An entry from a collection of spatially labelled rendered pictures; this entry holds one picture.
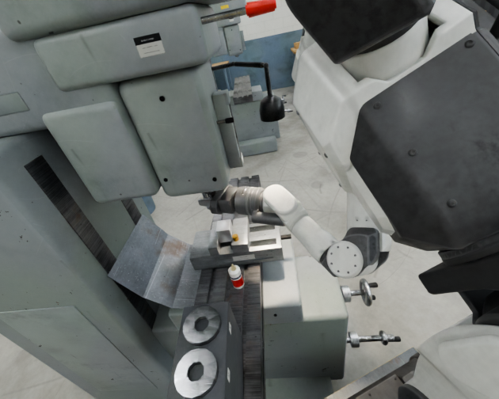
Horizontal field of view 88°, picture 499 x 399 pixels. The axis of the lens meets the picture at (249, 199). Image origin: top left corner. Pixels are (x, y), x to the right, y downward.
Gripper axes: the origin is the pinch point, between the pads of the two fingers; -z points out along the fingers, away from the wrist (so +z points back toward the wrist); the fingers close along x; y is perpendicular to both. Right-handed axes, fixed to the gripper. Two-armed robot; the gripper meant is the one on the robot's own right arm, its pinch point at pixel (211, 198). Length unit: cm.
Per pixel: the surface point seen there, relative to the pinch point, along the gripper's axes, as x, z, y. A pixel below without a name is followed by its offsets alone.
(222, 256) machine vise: 3.9, -0.3, 23.9
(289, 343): 9, 22, 68
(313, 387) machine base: 10, 30, 104
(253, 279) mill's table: 6.9, 12.0, 30.3
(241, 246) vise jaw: 1.1, 6.8, 20.3
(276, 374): 12, 13, 99
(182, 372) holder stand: 44.6, 14.5, 10.4
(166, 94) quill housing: 9.0, 5.0, -35.1
